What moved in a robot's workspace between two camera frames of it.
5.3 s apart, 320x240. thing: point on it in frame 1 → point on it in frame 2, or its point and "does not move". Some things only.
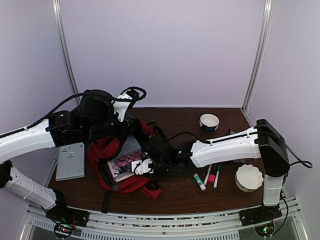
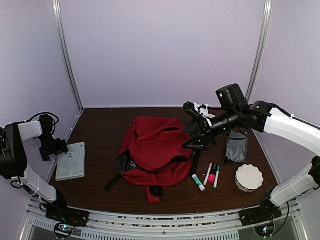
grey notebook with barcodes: (70, 162) does not move
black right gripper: (159, 176) → (203, 129)
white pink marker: (207, 174) does not move
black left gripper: (128, 124) → (62, 147)
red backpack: (100, 150) → (156, 153)
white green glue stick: (199, 182) does not move
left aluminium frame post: (64, 45) does not move
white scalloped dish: (248, 178) does not move
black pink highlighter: (213, 172) does not move
